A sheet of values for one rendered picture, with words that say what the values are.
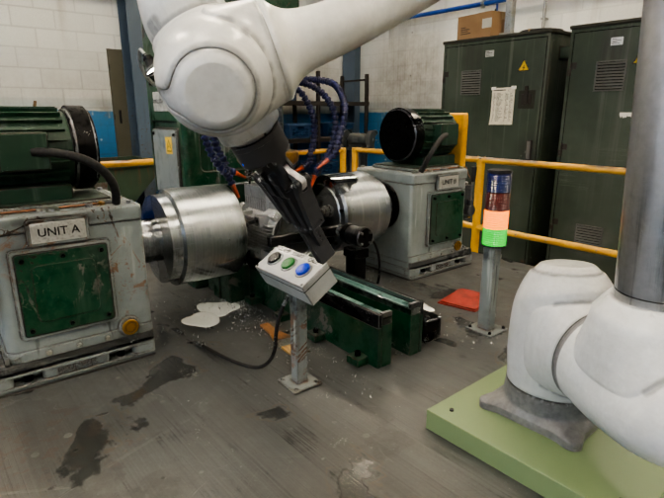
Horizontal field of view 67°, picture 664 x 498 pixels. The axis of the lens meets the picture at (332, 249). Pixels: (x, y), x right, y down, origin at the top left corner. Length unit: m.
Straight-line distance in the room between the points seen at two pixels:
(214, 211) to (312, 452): 0.65
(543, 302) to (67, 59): 6.13
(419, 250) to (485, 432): 0.93
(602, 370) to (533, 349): 0.16
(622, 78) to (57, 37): 5.43
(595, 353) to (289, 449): 0.50
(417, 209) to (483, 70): 3.12
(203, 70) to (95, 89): 6.18
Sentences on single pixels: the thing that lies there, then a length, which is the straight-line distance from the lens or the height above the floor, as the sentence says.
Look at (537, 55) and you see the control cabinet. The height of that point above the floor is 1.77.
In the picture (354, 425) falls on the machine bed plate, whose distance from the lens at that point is 0.98.
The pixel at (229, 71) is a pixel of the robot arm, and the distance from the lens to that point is 0.45.
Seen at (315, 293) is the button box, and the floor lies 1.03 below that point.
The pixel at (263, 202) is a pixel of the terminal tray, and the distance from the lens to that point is 1.46.
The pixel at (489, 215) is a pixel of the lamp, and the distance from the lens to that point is 1.29.
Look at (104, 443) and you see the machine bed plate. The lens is 1.02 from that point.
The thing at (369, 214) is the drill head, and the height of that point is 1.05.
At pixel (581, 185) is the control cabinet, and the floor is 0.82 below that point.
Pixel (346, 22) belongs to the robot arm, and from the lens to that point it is 0.55.
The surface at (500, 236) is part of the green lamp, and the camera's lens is 1.30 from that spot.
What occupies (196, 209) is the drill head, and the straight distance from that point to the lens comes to 1.28.
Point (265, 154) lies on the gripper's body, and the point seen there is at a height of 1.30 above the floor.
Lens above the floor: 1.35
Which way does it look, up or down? 15 degrees down
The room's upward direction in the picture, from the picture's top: straight up
